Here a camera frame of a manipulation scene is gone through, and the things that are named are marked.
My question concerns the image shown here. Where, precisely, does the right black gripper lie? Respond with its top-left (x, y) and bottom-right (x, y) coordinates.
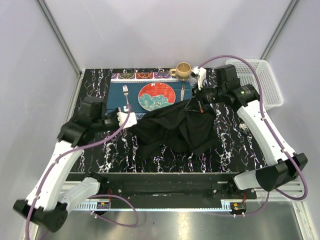
top-left (184, 80), bottom-right (226, 113)

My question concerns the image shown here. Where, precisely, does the black button shirt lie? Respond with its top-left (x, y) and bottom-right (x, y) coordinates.
top-left (128, 100), bottom-right (220, 160)

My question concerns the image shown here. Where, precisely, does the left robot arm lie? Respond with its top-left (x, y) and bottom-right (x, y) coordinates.
top-left (13, 96), bottom-right (137, 233)

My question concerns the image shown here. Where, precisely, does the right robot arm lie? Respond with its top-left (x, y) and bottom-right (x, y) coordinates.
top-left (189, 64), bottom-right (308, 199)

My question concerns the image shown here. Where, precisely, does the silver knife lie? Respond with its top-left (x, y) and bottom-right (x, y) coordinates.
top-left (180, 84), bottom-right (185, 102)

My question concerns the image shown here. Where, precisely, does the clear drinking glass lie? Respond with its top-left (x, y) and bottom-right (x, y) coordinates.
top-left (189, 71), bottom-right (198, 87)

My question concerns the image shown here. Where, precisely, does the blue patterned placemat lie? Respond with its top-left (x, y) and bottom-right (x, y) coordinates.
top-left (106, 68), bottom-right (192, 119)

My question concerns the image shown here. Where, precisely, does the silver fork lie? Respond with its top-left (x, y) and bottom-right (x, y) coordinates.
top-left (122, 85), bottom-right (130, 113)

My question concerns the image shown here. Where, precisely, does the tan ceramic mug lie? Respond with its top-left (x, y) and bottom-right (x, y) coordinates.
top-left (168, 62), bottom-right (192, 81)

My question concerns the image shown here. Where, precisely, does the red floral plate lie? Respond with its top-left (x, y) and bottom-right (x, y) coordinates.
top-left (138, 82), bottom-right (176, 112)

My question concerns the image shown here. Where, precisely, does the white plastic basket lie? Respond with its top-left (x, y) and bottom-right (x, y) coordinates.
top-left (225, 58), bottom-right (285, 112)

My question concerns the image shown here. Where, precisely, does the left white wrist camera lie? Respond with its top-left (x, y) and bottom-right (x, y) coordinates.
top-left (116, 105), bottom-right (138, 129)

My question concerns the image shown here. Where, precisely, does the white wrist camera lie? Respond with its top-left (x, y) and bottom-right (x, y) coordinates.
top-left (116, 105), bottom-right (138, 129)
top-left (190, 66), bottom-right (207, 90)

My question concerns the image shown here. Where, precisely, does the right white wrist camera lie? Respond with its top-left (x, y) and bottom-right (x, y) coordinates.
top-left (190, 66), bottom-right (207, 90)

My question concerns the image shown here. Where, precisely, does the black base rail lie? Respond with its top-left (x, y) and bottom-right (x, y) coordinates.
top-left (62, 171), bottom-right (258, 210)

